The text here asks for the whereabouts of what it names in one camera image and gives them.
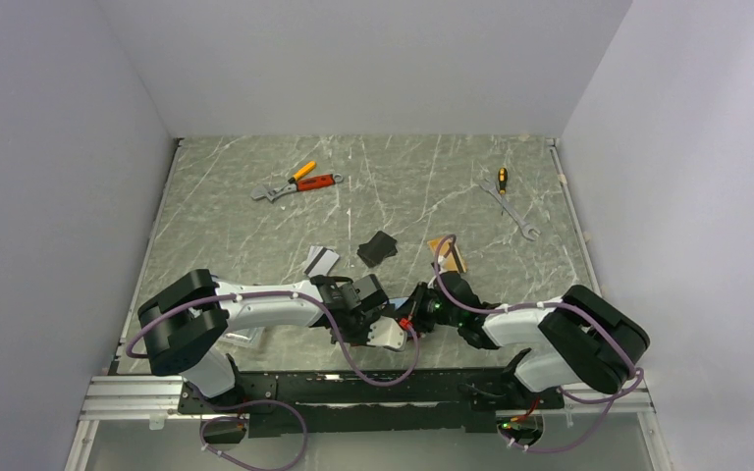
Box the clear plastic screw box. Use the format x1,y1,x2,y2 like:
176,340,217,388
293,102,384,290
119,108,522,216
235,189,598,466
222,328,264,348

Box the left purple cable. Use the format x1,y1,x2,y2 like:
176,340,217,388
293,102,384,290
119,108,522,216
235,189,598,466
125,290,421,471

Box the red leather card holder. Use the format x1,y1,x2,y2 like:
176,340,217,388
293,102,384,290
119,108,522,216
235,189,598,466
389,297,413,318

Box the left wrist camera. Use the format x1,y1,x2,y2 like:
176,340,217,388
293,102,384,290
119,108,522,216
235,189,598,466
366,317,408,352

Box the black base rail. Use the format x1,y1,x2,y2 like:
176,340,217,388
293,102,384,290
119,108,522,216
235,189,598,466
177,367,566,438

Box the silver credit card stack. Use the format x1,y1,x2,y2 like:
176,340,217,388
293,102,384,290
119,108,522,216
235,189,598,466
303,245,340,278

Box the aluminium frame rail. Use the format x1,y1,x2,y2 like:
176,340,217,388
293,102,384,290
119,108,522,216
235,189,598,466
78,375,673,470

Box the red handled adjustable wrench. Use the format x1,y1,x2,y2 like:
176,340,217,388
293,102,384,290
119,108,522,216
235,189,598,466
250,174,345,203

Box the purple cable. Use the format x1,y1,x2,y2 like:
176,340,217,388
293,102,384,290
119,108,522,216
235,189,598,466
432,234,645,455
125,290,421,471

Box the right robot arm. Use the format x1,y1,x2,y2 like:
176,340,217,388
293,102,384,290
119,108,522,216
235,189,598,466
397,271,651,407

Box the orange handled pliers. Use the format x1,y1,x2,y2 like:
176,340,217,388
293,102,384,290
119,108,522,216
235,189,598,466
288,161,317,184

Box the silver open end wrench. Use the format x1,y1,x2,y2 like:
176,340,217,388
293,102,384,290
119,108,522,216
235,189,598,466
478,181,541,241

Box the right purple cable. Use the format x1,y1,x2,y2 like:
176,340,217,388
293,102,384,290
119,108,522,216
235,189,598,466
432,234,645,455

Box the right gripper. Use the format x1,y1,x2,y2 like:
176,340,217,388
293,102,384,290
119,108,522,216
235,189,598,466
386,282,462,334

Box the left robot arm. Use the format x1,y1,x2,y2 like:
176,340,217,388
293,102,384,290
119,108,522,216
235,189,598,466
127,269,406,412

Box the orange black screwdriver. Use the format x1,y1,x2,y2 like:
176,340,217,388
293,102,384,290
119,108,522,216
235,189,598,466
496,167,509,195

